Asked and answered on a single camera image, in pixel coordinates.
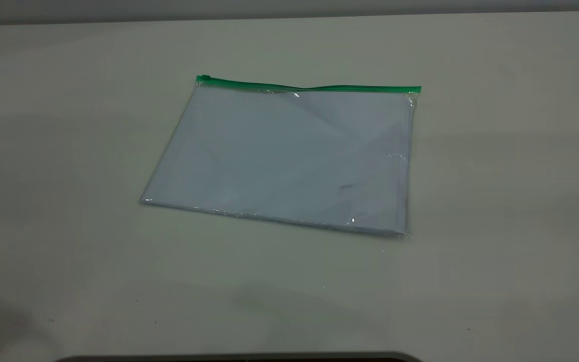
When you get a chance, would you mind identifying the clear plastic bag green zipper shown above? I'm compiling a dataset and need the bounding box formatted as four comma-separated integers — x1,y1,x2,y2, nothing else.
139,74,422,239

